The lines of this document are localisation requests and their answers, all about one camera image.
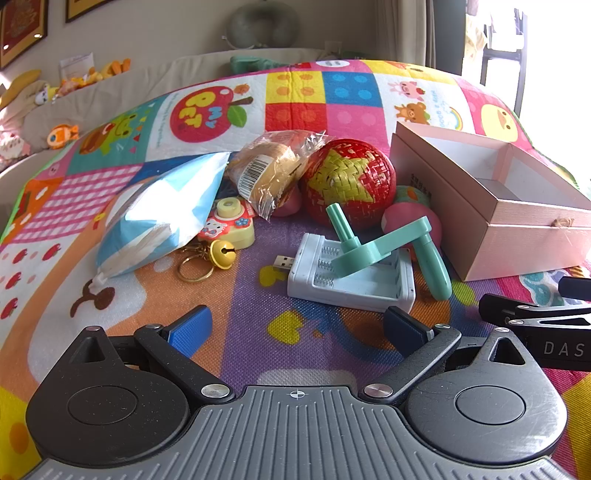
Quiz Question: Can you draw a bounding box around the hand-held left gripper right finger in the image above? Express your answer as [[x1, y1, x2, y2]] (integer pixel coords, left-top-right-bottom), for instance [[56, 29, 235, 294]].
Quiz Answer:
[[364, 307, 536, 407]]

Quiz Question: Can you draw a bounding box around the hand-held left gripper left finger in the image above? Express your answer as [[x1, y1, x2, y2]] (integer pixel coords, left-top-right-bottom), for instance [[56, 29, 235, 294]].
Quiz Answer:
[[69, 305, 236, 403]]

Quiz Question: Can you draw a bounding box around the light blue battery charger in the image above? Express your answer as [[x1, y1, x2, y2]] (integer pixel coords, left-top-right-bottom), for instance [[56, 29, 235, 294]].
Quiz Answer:
[[268, 233, 416, 315]]

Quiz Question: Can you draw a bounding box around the pink round toy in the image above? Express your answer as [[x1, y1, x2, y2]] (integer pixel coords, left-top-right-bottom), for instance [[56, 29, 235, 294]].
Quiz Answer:
[[382, 203, 445, 261], [276, 189, 303, 217]]

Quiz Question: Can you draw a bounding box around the colourful cartoon play mat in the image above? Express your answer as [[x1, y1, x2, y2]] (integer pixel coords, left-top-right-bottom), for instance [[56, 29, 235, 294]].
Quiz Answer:
[[0, 58, 591, 480]]

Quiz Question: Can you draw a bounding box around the pink cardboard box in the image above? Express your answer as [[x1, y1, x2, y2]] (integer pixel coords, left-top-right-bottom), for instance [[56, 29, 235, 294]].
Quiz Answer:
[[390, 121, 591, 282]]

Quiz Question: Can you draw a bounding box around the toy camera keychain with bell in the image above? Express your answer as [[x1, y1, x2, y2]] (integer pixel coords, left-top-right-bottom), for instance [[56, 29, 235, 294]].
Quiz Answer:
[[175, 196, 256, 283]]

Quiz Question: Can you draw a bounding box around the beige curtain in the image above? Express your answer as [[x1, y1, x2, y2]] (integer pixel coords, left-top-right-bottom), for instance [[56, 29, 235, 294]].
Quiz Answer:
[[399, 0, 467, 77]]

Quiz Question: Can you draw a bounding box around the teal hand crank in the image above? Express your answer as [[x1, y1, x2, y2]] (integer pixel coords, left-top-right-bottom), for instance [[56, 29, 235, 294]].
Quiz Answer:
[[325, 203, 453, 301]]

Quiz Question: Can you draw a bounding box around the bread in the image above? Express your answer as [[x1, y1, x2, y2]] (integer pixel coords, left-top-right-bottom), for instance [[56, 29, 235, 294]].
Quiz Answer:
[[225, 130, 329, 220]]

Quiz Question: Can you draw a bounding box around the white paper card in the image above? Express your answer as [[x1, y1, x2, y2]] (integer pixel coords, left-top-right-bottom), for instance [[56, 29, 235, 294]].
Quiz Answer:
[[60, 53, 95, 81]]

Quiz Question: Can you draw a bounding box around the yellow hanging cloth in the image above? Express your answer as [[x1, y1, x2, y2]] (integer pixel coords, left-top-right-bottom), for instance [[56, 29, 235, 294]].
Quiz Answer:
[[464, 18, 489, 61]]

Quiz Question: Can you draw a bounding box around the small framed wall picture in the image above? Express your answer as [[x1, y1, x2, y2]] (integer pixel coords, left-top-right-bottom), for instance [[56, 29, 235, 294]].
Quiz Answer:
[[65, 0, 123, 24]]

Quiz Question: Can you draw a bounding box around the large framed wall picture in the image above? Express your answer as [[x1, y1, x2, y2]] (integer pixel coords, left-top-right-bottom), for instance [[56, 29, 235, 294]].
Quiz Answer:
[[0, 0, 49, 70]]

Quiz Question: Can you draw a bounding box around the black chair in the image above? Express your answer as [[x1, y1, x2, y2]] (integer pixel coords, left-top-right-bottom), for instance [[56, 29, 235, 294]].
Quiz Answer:
[[480, 9, 529, 116]]

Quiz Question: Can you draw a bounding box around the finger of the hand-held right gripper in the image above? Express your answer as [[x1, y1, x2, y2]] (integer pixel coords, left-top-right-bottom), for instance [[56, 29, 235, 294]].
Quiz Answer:
[[558, 276, 591, 298], [479, 294, 591, 328]]

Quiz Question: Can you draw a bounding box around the green cloth item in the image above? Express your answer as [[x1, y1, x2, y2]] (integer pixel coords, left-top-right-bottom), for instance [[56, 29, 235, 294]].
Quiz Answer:
[[231, 55, 275, 75]]

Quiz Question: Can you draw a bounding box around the red woven ball yellow star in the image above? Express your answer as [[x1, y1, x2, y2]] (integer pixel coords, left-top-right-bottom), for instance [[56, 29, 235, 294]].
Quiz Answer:
[[298, 138, 397, 226]]

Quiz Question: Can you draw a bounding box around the orange fish plush toy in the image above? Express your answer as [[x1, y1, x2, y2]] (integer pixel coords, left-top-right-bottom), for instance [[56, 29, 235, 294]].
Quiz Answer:
[[46, 124, 80, 149]]

